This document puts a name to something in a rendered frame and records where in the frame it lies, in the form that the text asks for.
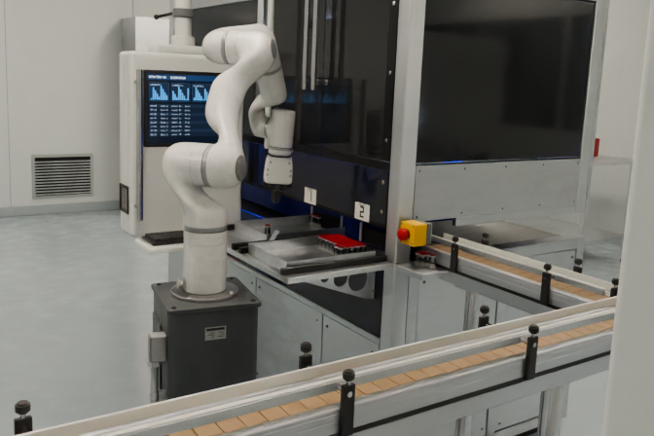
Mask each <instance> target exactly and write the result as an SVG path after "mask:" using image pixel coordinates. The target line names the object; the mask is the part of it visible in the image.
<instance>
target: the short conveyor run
mask: <svg viewBox="0 0 654 436"><path fill-rule="evenodd" d="M482 237H483V238H484V239H482V243H478V242H475V241H471V240H468V239H465V238H461V237H458V236H452V235H449V234H445V233H444V237H439V236H434V235H432V238H431V240H432V241H435V242H438V243H441V244H434V245H423V246H422V247H421V248H420V251H421V250H424V251H427V252H431V254H436V257H435V258H436V267H438V268H441V269H443V270H446V271H448V276H445V277H439V278H440V279H442V280H445V281H447V282H449V283H452V284H454V285H457V286H459V287H462V288H465V289H467V290H470V291H473V292H475V293H478V294H480V295H483V296H486V297H488V298H491V299H494V300H496V301H499V302H500V303H503V304H506V305H508V306H511V307H513V308H516V309H520V310H523V311H526V312H528V313H531V314H533V315H536V314H539V313H543V312H548V311H552V310H556V309H564V308H568V307H572V306H577V305H581V304H585V303H590V302H593V301H597V300H602V299H606V298H610V293H609V292H606V291H605V289H607V290H611V288H612V287H614V285H613V284H612V283H611V282H608V281H604V280H601V279H598V278H594V277H591V276H588V275H584V274H582V268H580V265H581V264H582V263H583V260H582V259H580V258H576V259H575V261H574V263H575V264H576V265H577V266H574V267H573V271H569V270H566V269H563V268H559V267H556V266H553V265H551V264H546V263H543V262H539V261H536V260H533V259H530V258H527V257H524V256H520V255H517V254H514V253H510V252H507V251H504V250H500V249H497V248H494V247H490V246H489V241H488V240H487V237H489V234H488V233H483V235H482Z"/></svg>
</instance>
